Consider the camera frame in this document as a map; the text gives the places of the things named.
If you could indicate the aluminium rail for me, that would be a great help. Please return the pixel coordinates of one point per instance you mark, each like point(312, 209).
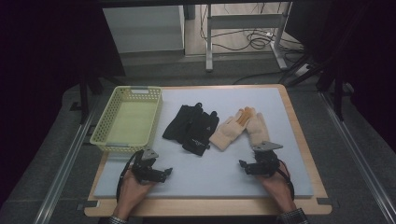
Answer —
point(63, 168)
point(358, 155)

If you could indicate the white foam mat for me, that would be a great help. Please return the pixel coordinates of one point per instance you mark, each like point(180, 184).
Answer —
point(214, 177)

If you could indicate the person's right hand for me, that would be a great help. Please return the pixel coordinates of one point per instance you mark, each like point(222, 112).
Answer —
point(277, 189)

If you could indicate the white metal table frame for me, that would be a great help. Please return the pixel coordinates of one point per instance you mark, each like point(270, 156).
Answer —
point(243, 21)

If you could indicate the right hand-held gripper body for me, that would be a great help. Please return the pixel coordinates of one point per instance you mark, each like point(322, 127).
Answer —
point(264, 161)

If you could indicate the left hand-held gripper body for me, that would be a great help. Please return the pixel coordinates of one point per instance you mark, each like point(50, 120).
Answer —
point(146, 169)

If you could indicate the plain black glove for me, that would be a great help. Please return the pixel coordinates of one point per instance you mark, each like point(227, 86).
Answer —
point(177, 126)

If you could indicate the grey cabinet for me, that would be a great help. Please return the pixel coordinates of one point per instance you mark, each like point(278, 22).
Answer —
point(143, 29)

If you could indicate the white power strip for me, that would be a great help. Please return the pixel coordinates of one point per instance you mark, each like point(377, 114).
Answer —
point(302, 70)

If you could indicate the black glove with small logo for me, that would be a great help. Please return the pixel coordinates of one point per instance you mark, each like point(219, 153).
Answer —
point(200, 133)

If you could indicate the yellow-green plastic basket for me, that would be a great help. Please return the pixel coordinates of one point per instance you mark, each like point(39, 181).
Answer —
point(130, 121)

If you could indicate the person's left hand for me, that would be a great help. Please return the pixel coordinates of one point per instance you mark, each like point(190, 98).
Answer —
point(132, 193)

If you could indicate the black tripod stand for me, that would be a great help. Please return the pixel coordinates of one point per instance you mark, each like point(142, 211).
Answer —
point(337, 84)

